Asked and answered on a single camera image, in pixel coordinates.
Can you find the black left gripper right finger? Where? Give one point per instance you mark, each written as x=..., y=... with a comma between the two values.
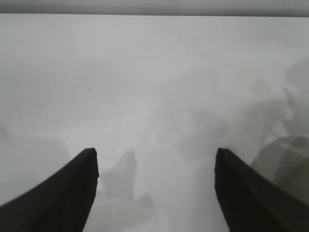
x=246, y=200

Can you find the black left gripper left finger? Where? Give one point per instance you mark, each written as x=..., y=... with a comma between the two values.
x=60, y=198

